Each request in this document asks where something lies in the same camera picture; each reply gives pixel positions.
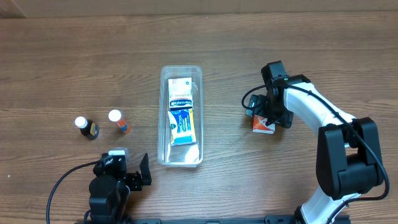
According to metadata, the red orange small box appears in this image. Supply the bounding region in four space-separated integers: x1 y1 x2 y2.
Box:
252 115 275 134

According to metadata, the white blue Hansaplast box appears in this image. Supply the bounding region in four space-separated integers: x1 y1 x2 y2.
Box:
168 77 193 110

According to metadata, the blue yellow VapoDrops box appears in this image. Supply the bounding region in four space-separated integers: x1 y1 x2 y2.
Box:
168 108 197 146

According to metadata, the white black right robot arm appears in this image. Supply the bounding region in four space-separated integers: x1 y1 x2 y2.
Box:
243 61 390 224

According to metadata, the orange tube white cap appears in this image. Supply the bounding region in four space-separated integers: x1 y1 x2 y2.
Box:
108 110 131 134

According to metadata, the dark bottle white cap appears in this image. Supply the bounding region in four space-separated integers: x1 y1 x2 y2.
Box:
75 116 100 140

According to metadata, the clear plastic container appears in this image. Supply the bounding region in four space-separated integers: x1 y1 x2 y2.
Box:
157 65 204 167

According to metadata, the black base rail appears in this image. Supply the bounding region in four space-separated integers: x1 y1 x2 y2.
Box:
74 214 351 224

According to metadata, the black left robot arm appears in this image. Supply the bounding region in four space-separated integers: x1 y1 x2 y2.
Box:
89 150 152 224

